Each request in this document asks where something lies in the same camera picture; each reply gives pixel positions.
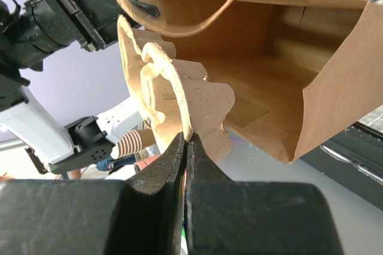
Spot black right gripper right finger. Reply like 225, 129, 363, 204
184, 134, 344, 254

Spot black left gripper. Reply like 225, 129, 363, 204
0, 0, 161, 70

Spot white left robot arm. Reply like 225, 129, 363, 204
1, 0, 160, 174

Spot single brown pulp carrier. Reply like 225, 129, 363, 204
117, 16, 235, 162

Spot stacked brown paper cups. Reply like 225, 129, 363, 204
111, 129, 156, 159

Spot brown paper bag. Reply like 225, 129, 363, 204
122, 0, 382, 163

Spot black base frame rail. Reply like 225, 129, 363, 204
300, 123, 382, 189

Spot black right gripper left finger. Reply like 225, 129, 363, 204
1, 133, 186, 254

